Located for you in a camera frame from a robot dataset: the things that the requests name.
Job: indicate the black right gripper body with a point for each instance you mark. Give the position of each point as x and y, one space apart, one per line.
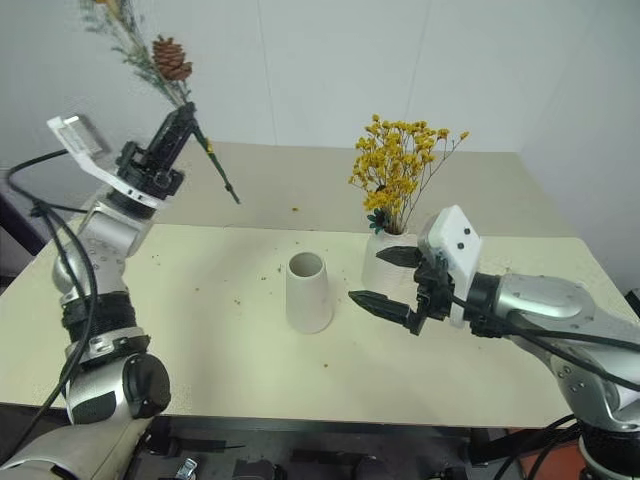
434 295

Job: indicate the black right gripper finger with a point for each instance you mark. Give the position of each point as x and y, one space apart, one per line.
400 257
385 306

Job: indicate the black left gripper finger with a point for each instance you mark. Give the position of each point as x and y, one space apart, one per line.
167 132
182 132

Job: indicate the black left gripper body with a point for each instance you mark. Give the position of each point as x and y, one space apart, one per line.
150 175

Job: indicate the pine cone greenery bouquet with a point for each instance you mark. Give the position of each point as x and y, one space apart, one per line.
171 59

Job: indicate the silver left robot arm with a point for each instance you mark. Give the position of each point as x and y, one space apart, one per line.
102 250

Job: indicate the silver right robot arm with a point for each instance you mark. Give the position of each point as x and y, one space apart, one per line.
545 300

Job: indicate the yellow dried flower bouquet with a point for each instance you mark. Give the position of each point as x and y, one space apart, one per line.
395 160

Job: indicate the ribbed white vase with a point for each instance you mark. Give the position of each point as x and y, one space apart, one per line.
385 272

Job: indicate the smooth white cone vase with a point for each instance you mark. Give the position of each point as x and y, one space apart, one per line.
310 300

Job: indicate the dark purple chair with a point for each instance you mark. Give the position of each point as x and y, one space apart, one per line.
15 225

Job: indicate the small silver metal clip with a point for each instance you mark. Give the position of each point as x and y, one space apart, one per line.
185 468

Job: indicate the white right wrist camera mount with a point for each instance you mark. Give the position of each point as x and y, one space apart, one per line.
457 250

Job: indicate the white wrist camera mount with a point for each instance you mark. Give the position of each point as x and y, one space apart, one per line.
80 142
457 250

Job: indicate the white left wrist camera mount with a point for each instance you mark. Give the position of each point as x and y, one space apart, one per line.
80 142

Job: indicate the black frame under table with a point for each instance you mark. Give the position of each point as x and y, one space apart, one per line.
310 450

